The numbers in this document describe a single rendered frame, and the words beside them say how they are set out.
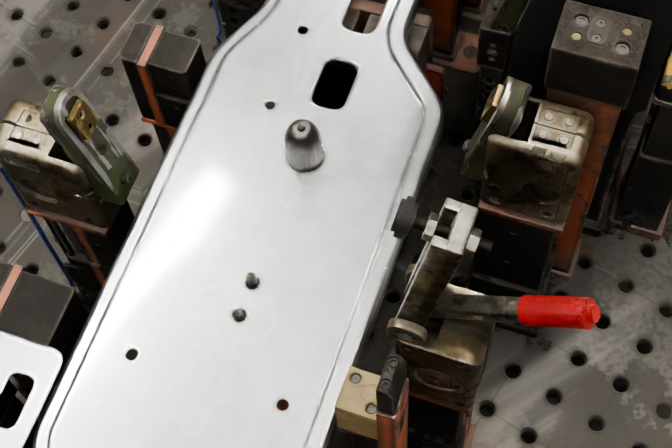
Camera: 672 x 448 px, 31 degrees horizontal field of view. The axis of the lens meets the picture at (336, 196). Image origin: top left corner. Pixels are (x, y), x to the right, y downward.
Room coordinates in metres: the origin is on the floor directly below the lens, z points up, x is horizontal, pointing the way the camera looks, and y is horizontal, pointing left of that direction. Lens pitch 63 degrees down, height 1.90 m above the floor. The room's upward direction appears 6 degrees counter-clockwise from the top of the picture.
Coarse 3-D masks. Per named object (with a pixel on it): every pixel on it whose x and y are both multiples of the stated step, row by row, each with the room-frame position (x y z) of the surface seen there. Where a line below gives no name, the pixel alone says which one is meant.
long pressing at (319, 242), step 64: (320, 0) 0.67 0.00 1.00; (256, 64) 0.60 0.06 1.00; (320, 64) 0.60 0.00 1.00; (384, 64) 0.59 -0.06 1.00; (192, 128) 0.54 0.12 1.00; (256, 128) 0.54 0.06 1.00; (320, 128) 0.53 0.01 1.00; (384, 128) 0.52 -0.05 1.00; (192, 192) 0.48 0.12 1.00; (256, 192) 0.47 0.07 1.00; (320, 192) 0.47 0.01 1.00; (384, 192) 0.46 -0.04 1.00; (128, 256) 0.43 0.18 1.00; (192, 256) 0.42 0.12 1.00; (256, 256) 0.41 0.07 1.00; (320, 256) 0.41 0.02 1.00; (384, 256) 0.40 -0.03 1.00; (128, 320) 0.37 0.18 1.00; (192, 320) 0.36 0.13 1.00; (256, 320) 0.36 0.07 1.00; (320, 320) 0.35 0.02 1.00; (64, 384) 0.32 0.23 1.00; (128, 384) 0.32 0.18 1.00; (192, 384) 0.31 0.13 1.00; (256, 384) 0.30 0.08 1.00; (320, 384) 0.30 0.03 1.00
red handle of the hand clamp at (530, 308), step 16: (448, 304) 0.32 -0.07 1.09; (464, 304) 0.32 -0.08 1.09; (480, 304) 0.31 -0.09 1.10; (496, 304) 0.31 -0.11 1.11; (512, 304) 0.30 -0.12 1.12; (528, 304) 0.30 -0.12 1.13; (544, 304) 0.29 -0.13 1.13; (560, 304) 0.29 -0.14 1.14; (576, 304) 0.29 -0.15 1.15; (592, 304) 0.29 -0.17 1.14; (496, 320) 0.30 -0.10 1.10; (512, 320) 0.30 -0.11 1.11; (528, 320) 0.29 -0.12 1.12; (544, 320) 0.29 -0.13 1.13; (560, 320) 0.28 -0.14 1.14; (576, 320) 0.28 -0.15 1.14; (592, 320) 0.28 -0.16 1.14
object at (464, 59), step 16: (432, 0) 0.79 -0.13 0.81; (448, 0) 0.79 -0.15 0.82; (432, 16) 0.79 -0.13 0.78; (448, 16) 0.78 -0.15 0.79; (448, 32) 0.78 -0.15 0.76; (464, 32) 0.82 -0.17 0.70; (448, 48) 0.78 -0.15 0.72; (464, 48) 0.79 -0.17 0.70; (448, 64) 0.77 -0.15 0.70; (464, 64) 0.77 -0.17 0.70
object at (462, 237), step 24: (408, 216) 0.33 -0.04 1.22; (432, 216) 0.33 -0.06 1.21; (456, 216) 0.33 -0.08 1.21; (432, 240) 0.31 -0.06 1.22; (456, 240) 0.31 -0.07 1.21; (480, 240) 0.32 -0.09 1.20; (432, 264) 0.31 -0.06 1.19; (456, 264) 0.30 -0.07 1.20; (408, 288) 0.35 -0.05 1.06; (432, 288) 0.31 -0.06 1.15; (408, 312) 0.32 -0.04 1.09
